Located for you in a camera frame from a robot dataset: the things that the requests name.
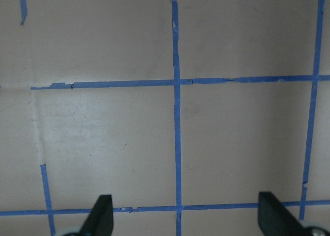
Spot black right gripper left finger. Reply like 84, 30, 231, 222
79, 195, 114, 236

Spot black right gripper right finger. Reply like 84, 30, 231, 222
258, 192, 312, 236

